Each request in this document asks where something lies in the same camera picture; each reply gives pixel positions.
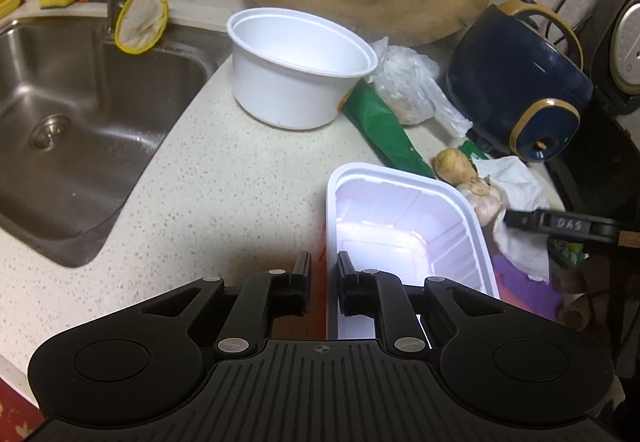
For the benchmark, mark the yellow green sponge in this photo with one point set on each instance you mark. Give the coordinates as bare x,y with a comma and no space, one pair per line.
55,4

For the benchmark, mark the stainless steel sink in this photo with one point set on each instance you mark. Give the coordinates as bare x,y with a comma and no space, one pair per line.
81,120

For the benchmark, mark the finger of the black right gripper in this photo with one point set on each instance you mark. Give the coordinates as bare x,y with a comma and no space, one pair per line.
562,225

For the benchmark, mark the green snack wrapper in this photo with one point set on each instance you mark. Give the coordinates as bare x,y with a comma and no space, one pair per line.
381,129

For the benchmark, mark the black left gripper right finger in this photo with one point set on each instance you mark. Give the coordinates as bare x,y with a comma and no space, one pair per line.
381,296

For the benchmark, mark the clear plastic bag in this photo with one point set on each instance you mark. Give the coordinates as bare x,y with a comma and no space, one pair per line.
407,83

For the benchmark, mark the garlic bulb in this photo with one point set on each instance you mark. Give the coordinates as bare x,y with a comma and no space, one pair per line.
485,200

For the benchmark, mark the purple pink sponge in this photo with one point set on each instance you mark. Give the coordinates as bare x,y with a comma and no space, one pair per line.
516,288

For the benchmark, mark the large black rice cooker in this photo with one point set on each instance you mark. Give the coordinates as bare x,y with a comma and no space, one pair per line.
610,41

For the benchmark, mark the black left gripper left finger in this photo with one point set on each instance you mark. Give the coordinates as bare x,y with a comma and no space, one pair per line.
265,297

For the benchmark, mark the white rectangular plastic tray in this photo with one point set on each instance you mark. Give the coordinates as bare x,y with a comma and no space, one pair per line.
397,222

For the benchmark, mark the white round plastic bowl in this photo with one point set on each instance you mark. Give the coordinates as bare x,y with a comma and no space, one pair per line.
293,69

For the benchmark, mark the yellow rimmed sink strainer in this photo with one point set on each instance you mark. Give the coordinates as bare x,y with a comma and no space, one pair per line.
140,25

